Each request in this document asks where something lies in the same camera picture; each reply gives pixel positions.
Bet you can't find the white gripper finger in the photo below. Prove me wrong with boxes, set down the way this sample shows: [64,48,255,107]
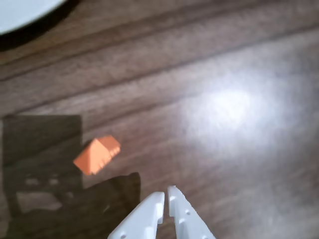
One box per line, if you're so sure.
[167,185,216,239]
[108,191,165,239]

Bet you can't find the orange lego block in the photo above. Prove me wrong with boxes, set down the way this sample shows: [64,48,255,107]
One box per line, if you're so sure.
[73,135,122,176]

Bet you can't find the white round plate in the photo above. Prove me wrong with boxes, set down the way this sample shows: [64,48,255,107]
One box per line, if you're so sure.
[0,0,68,36]

